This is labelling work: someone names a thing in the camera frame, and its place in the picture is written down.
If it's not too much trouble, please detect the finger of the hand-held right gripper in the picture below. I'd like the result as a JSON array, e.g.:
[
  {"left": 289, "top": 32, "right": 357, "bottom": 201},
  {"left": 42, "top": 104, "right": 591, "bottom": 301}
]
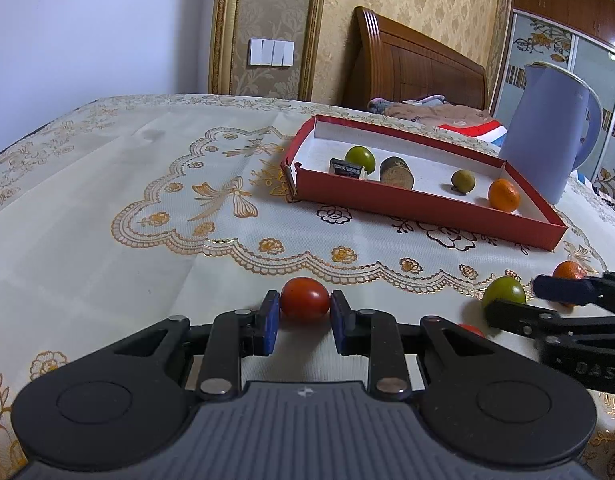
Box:
[
  {"left": 532, "top": 271, "right": 615, "bottom": 311},
  {"left": 485, "top": 298, "right": 615, "bottom": 342}
]

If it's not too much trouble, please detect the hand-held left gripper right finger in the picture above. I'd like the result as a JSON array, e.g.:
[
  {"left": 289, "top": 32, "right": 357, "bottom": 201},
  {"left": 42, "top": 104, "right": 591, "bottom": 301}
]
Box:
[{"left": 330, "top": 290, "right": 523, "bottom": 401}]

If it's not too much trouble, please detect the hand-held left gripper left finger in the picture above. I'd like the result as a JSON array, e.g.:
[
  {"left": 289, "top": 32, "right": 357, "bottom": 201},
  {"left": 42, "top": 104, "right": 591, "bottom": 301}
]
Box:
[{"left": 87, "top": 290, "right": 280, "bottom": 401}]

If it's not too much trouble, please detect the orange mandarin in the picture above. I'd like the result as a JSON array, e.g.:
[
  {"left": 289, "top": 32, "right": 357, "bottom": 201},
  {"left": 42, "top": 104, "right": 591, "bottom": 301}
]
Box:
[
  {"left": 552, "top": 260, "right": 588, "bottom": 309},
  {"left": 488, "top": 178, "right": 522, "bottom": 212}
]

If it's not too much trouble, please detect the green tomato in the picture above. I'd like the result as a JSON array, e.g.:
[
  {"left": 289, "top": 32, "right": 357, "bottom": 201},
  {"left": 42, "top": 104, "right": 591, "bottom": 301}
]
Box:
[
  {"left": 481, "top": 276, "right": 527, "bottom": 311},
  {"left": 344, "top": 146, "right": 377, "bottom": 173}
]

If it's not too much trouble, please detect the red cardboard box tray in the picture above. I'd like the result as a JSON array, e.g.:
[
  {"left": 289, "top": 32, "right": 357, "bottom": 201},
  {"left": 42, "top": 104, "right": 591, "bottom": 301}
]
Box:
[{"left": 280, "top": 115, "right": 569, "bottom": 252}]

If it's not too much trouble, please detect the small olive green fruit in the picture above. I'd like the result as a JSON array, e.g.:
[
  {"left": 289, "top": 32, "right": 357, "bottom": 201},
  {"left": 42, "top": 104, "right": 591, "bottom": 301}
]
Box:
[{"left": 451, "top": 169, "right": 477, "bottom": 194}]

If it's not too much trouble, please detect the blue electric kettle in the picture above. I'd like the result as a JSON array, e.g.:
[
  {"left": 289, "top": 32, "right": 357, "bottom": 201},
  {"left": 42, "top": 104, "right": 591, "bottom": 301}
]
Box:
[{"left": 498, "top": 61, "right": 603, "bottom": 205}]

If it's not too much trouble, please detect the small black block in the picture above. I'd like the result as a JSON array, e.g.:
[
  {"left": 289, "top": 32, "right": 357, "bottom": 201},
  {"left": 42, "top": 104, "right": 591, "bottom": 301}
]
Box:
[{"left": 329, "top": 158, "right": 367, "bottom": 180}]

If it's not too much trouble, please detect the striped red blue blanket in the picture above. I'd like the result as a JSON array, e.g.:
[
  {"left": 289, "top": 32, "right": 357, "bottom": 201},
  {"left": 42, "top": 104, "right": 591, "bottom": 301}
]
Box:
[{"left": 435, "top": 115, "right": 508, "bottom": 146}]

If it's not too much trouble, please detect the cream embroidered tablecloth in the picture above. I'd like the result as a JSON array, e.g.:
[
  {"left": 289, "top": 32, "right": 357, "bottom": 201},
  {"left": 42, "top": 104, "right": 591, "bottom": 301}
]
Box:
[{"left": 0, "top": 92, "right": 615, "bottom": 480}]

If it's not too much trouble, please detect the pink brown folded blanket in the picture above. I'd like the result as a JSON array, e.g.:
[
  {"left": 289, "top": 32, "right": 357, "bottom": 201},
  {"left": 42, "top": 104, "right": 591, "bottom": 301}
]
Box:
[{"left": 367, "top": 94, "right": 481, "bottom": 123}]

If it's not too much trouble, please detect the wooden bed headboard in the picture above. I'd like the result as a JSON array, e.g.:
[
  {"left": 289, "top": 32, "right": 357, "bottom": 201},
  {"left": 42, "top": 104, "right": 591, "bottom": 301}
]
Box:
[{"left": 343, "top": 6, "right": 489, "bottom": 111}]

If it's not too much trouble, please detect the wooden wardrobe with floral doors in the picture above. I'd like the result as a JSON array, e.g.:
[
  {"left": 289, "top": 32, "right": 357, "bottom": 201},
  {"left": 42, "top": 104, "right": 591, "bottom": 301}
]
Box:
[{"left": 490, "top": 0, "right": 615, "bottom": 196}]

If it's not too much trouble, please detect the white wall light switch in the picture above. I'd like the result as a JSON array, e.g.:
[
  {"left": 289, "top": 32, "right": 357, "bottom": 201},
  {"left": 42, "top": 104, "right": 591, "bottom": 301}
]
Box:
[{"left": 248, "top": 37, "right": 295, "bottom": 67}]

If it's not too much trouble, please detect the gold wall moulding frame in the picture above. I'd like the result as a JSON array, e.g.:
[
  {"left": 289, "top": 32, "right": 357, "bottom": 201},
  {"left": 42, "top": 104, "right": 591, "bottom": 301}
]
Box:
[{"left": 208, "top": 0, "right": 331, "bottom": 102}]

